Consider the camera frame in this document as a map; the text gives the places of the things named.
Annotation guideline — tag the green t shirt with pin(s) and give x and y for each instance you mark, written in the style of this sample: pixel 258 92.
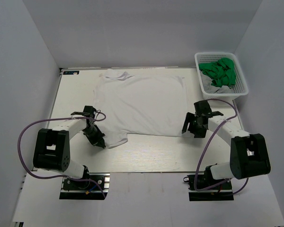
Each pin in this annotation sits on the green t shirt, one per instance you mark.
pixel 221 72

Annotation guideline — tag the grey t shirt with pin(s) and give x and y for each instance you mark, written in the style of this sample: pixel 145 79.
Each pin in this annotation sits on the grey t shirt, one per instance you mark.
pixel 211 89

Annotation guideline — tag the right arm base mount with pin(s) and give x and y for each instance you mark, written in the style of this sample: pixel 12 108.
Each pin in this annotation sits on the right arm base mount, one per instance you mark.
pixel 209 188

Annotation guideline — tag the white plastic basket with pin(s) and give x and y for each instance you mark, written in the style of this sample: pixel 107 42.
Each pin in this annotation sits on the white plastic basket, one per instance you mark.
pixel 240 88

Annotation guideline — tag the blue label sticker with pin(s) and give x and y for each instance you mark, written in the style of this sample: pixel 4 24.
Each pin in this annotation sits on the blue label sticker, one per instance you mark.
pixel 74 72

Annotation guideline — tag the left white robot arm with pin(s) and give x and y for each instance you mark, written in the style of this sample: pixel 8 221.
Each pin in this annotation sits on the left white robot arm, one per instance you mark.
pixel 52 149

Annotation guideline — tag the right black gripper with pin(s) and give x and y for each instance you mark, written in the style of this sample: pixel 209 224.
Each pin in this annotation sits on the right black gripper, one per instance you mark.
pixel 189 117

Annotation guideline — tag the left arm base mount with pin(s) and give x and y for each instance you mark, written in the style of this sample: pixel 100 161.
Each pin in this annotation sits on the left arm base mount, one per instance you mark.
pixel 96 189

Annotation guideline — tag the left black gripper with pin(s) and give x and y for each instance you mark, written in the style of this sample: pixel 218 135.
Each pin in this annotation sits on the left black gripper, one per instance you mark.
pixel 99 140

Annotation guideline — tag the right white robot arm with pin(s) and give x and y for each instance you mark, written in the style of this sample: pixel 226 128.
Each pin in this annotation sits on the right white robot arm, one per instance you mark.
pixel 248 152

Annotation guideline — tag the white t shirt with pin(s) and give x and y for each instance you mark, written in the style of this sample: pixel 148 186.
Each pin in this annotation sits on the white t shirt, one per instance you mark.
pixel 140 104

